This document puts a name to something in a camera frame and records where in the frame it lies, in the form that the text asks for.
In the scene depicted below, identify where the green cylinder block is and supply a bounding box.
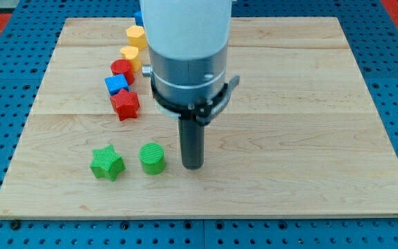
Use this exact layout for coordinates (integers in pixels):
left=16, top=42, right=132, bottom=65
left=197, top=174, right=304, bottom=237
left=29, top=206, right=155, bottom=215
left=138, top=142, right=166, bottom=175

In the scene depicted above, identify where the blue block at far edge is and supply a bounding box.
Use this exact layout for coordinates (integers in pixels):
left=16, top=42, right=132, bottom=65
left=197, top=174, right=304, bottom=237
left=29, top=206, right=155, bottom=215
left=133, top=11, right=144, bottom=26

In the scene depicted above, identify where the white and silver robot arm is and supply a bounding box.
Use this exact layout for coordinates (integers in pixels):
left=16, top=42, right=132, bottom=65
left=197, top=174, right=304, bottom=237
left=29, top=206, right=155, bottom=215
left=140, top=0, right=240, bottom=170

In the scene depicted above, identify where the blue cube block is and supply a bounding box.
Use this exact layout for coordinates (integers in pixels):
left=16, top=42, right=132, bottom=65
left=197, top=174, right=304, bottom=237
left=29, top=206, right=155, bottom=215
left=104, top=74, right=129, bottom=96

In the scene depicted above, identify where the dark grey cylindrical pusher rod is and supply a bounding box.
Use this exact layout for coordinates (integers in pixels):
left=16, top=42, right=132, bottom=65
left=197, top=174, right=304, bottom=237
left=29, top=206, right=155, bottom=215
left=178, top=120, right=205, bottom=170

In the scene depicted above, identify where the yellow hexagon block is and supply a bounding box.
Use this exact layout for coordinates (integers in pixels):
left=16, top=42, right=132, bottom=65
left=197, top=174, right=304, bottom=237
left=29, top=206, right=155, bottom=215
left=126, top=25, right=148, bottom=50

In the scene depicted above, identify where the red star block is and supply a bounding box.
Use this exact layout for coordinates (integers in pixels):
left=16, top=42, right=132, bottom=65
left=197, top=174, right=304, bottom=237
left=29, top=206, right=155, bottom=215
left=110, top=89, right=140, bottom=121

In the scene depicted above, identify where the yellow heart block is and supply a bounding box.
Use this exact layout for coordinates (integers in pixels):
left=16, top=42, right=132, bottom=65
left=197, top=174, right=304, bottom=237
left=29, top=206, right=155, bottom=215
left=120, top=46, right=142, bottom=73

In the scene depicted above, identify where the black clamp ring mount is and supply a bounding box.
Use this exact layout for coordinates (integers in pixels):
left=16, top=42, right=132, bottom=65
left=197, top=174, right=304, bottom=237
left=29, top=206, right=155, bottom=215
left=151, top=75, right=240, bottom=126

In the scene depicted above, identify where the red cylinder block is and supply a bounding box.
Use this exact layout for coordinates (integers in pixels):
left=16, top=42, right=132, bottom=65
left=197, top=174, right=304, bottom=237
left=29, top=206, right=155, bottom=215
left=110, top=59, right=135, bottom=85

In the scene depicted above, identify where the green star block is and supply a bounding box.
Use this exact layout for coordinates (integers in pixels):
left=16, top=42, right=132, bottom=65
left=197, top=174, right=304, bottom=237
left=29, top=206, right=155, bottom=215
left=90, top=145, right=126, bottom=182

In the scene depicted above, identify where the light wooden board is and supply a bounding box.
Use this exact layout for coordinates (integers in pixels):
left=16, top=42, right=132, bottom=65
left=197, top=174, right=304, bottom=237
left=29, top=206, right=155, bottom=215
left=0, top=17, right=398, bottom=220

